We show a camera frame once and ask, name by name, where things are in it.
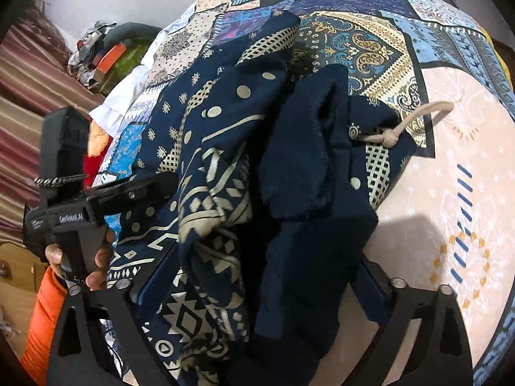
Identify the red cloth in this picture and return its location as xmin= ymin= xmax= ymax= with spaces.
xmin=82 ymin=123 xmax=114 ymax=188

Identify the grey cloth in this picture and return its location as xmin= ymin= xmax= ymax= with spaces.
xmin=102 ymin=21 xmax=164 ymax=46

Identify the white cloth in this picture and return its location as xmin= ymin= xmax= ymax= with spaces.
xmin=89 ymin=20 xmax=191 ymax=134

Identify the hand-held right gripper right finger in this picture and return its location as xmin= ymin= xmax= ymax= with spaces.
xmin=353 ymin=251 xmax=474 ymax=386

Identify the person's left hand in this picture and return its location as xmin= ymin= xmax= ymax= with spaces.
xmin=45 ymin=227 xmax=118 ymax=291

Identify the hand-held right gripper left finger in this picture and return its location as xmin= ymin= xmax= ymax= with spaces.
xmin=47 ymin=245 xmax=183 ymax=386

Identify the light wooden furniture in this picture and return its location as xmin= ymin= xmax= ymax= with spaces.
xmin=0 ymin=240 xmax=50 ymax=352

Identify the person's left forearm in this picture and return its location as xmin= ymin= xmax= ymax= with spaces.
xmin=19 ymin=267 xmax=70 ymax=375

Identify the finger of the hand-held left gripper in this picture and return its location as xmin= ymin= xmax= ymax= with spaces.
xmin=88 ymin=172 xmax=180 ymax=216

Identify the patchwork printed bedsheet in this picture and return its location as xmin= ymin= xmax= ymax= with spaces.
xmin=90 ymin=0 xmax=515 ymax=386

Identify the navy printed garment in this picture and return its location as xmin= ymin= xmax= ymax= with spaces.
xmin=102 ymin=10 xmax=455 ymax=386

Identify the yellow bed sheet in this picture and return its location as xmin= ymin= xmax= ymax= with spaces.
xmin=481 ymin=27 xmax=504 ymax=62

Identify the floral printed cloth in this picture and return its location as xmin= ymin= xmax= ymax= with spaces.
xmin=66 ymin=19 xmax=110 ymax=86

